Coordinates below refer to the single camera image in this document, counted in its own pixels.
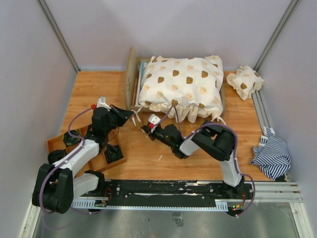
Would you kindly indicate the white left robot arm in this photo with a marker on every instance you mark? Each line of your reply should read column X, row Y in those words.
column 57, row 184

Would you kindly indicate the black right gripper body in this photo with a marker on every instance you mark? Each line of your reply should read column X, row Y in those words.
column 159, row 135

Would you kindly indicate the small bear print pillow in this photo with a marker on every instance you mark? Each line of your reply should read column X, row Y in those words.
column 245, row 81

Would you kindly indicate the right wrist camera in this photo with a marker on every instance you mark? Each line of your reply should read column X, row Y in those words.
column 153, row 121

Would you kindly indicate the wooden divided tray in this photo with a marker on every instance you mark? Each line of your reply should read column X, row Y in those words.
column 61, row 145

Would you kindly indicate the aluminium frame post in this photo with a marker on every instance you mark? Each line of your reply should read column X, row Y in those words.
column 58, row 34
column 292, row 6

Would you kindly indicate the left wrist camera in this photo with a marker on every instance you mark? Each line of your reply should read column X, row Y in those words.
column 101, row 103

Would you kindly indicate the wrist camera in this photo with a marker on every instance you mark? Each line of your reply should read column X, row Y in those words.
column 153, row 121
column 101, row 103

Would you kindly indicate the large bear print cushion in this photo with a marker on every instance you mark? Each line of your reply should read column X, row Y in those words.
column 180, row 86

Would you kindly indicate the aluminium side rail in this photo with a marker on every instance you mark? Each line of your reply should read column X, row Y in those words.
column 261, row 109

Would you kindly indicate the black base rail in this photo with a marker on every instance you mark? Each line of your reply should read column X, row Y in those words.
column 213, row 190

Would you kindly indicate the left aluminium frame post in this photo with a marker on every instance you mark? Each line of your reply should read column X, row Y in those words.
column 58, row 34

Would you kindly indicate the right aluminium frame post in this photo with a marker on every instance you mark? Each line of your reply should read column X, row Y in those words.
column 292, row 6

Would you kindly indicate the blue striped cloth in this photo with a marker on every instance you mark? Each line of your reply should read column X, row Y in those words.
column 271, row 155

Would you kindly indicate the white slotted cable duct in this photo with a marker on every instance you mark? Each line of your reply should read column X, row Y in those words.
column 155, row 202

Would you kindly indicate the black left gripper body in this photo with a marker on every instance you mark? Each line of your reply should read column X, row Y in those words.
column 114, row 120

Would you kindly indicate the wooden pet bed frame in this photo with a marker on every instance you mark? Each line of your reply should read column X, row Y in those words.
column 130, row 79

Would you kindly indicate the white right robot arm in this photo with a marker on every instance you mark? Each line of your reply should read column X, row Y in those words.
column 217, row 140

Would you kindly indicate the black item in tray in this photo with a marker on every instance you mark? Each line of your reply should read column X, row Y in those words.
column 113, row 153

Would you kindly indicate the blue striped mattress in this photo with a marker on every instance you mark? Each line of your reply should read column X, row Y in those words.
column 141, row 73

